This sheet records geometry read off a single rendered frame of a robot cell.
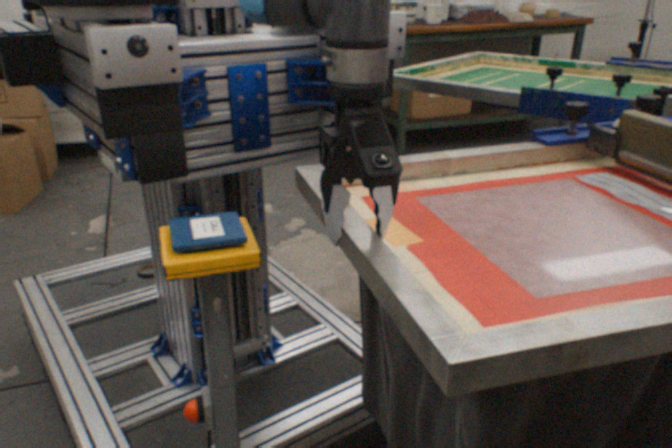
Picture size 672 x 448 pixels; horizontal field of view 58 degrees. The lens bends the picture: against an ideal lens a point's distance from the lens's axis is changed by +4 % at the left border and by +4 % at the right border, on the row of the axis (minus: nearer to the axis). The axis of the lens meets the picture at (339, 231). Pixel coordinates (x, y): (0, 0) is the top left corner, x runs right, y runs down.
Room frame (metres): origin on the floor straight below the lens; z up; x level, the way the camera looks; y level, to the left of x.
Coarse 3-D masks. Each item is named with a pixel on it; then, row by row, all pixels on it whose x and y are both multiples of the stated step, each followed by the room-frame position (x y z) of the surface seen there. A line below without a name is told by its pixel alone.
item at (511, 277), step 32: (576, 224) 0.81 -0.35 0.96; (608, 224) 0.81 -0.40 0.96; (640, 224) 0.81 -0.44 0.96; (416, 256) 0.71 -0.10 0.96; (448, 256) 0.71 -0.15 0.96; (480, 256) 0.71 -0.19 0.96; (512, 256) 0.71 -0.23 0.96; (544, 256) 0.71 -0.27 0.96; (576, 256) 0.71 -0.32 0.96; (608, 256) 0.71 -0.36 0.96; (640, 256) 0.71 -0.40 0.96; (448, 288) 0.62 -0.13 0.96; (480, 288) 0.62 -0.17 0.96; (512, 288) 0.63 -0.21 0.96; (544, 288) 0.63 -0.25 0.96; (576, 288) 0.63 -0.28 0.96; (608, 288) 0.63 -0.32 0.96; (640, 288) 0.63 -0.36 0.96; (480, 320) 0.55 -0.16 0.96; (512, 320) 0.56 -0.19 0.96
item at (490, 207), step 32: (416, 192) 0.95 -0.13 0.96; (448, 192) 0.95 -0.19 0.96; (480, 192) 0.95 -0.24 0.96; (512, 192) 0.95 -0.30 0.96; (544, 192) 0.95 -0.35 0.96; (576, 192) 0.95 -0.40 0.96; (608, 192) 0.95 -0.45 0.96; (416, 224) 0.82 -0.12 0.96; (448, 224) 0.81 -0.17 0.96; (480, 224) 0.81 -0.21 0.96; (512, 224) 0.81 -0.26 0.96; (544, 224) 0.81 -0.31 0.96
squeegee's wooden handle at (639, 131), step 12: (624, 120) 1.07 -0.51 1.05; (636, 120) 1.04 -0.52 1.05; (648, 120) 1.02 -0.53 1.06; (660, 120) 1.01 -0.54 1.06; (624, 132) 1.06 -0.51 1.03; (636, 132) 1.04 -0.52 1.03; (648, 132) 1.01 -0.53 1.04; (660, 132) 0.99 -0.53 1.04; (624, 144) 1.06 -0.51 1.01; (636, 144) 1.03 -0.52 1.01; (648, 144) 1.01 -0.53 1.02; (660, 144) 0.98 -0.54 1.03; (648, 156) 1.00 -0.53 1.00; (660, 156) 0.98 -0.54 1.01
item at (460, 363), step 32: (416, 160) 1.02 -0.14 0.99; (448, 160) 1.04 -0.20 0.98; (480, 160) 1.06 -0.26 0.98; (512, 160) 1.08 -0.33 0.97; (544, 160) 1.10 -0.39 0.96; (576, 160) 1.12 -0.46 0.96; (320, 192) 0.86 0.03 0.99; (352, 224) 0.74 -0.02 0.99; (352, 256) 0.69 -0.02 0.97; (384, 256) 0.64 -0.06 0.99; (384, 288) 0.58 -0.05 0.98; (416, 288) 0.56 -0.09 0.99; (416, 320) 0.50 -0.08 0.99; (448, 320) 0.50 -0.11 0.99; (544, 320) 0.50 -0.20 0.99; (576, 320) 0.50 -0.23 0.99; (608, 320) 0.50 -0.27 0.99; (640, 320) 0.51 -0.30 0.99; (416, 352) 0.49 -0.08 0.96; (448, 352) 0.45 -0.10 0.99; (480, 352) 0.45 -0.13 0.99; (512, 352) 0.45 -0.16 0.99; (544, 352) 0.46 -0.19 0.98; (576, 352) 0.47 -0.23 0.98; (608, 352) 0.48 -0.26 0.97; (640, 352) 0.49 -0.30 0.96; (448, 384) 0.43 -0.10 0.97; (480, 384) 0.44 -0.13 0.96
